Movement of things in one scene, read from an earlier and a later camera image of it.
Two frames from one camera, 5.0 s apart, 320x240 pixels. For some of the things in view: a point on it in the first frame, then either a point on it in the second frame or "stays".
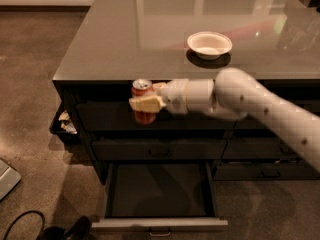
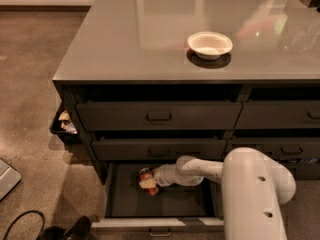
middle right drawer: x=258 y=149 stays
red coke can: x=143 y=88 -> x=145 y=173
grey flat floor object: x=9 y=178 stays
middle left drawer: x=159 y=150 stays
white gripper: x=175 y=96 -> x=161 y=176
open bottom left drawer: x=159 y=197 stays
